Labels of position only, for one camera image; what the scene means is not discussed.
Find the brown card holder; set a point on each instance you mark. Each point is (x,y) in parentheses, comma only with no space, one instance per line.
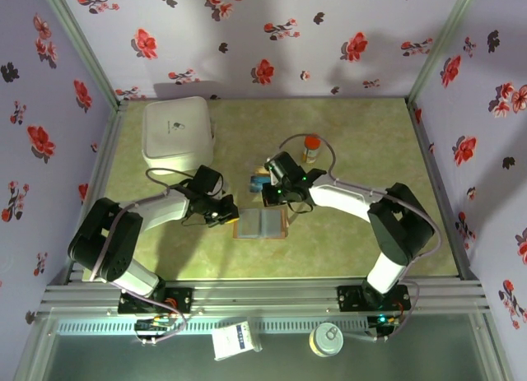
(251,224)

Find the orange cap pill bottle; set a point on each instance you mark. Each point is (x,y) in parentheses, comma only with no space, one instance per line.
(312,144)

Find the aluminium side rail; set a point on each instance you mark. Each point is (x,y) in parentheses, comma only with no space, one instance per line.
(108,146)
(435,171)

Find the white plastic storage box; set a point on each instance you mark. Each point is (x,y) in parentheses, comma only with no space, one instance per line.
(177,130)

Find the tin can with pull tab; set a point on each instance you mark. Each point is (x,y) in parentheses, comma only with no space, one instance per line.
(326,339)

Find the long aluminium frame rail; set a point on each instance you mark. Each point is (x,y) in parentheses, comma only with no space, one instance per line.
(267,294)

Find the orange credit card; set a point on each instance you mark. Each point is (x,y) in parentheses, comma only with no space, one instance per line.
(259,170)

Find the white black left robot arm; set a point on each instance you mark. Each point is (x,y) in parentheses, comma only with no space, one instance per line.
(164,210)

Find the white blue paper box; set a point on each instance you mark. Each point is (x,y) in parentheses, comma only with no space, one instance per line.
(232,342)

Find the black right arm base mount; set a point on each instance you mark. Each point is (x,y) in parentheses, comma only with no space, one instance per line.
(350,298)

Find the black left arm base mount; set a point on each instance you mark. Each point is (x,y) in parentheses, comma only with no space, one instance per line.
(181,298)

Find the aluminium frame post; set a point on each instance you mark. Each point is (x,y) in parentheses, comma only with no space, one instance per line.
(84,47)
(439,47)

